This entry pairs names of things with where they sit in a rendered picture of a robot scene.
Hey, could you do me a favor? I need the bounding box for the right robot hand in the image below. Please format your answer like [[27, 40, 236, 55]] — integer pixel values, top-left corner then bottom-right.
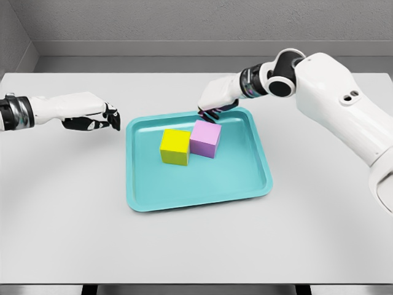
[[196, 75, 240, 121]]

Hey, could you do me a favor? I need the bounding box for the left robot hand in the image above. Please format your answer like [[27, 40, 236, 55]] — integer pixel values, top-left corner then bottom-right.
[[49, 91, 122, 132]]

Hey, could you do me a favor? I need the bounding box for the yellow cube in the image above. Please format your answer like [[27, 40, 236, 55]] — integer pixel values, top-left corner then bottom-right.
[[159, 128, 192, 167]]

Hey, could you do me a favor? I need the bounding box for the pink cube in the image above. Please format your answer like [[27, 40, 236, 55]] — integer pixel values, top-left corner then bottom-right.
[[189, 119, 222, 159]]

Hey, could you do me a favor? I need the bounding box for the teal tray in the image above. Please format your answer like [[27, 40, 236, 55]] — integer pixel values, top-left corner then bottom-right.
[[125, 106, 273, 213]]

